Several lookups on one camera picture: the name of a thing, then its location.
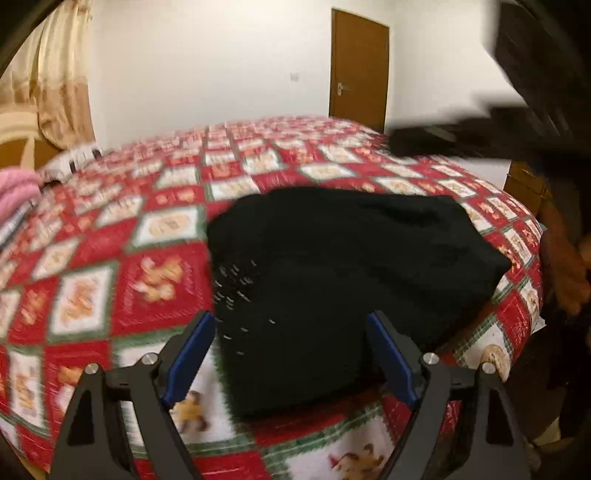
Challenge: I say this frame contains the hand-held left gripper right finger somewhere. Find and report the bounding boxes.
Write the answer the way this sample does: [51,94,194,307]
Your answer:
[367,310,532,480]

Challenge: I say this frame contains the cream floral curtain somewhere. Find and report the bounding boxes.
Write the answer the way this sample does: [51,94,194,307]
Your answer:
[0,0,96,151]

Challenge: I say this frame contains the brown wooden door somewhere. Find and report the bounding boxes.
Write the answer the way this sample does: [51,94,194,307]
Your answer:
[329,8,390,134]

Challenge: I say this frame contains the pink folded quilt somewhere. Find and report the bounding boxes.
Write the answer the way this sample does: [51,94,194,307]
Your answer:
[0,168,41,220]

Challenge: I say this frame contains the white patterned pillow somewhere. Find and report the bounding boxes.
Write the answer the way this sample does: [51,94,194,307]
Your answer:
[39,145,103,183]

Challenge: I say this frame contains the black pants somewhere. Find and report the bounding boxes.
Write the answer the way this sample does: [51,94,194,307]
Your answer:
[206,186,512,418]

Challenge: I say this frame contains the pale patterned folded quilt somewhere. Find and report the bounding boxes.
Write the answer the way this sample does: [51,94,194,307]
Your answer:
[0,203,34,246]

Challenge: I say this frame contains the wooden nightstand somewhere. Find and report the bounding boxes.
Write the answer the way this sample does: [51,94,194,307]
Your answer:
[502,161,552,217]

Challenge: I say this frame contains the orange brown cloth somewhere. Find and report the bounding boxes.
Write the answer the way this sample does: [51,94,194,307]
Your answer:
[540,200,591,315]

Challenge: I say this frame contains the cream wooden headboard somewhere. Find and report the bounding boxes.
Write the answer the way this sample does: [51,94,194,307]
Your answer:
[0,106,61,169]

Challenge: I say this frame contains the red printed bed blanket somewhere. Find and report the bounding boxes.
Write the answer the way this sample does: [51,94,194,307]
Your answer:
[0,115,546,480]

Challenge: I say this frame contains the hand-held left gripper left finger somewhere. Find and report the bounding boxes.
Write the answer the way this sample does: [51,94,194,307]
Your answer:
[48,310,218,480]

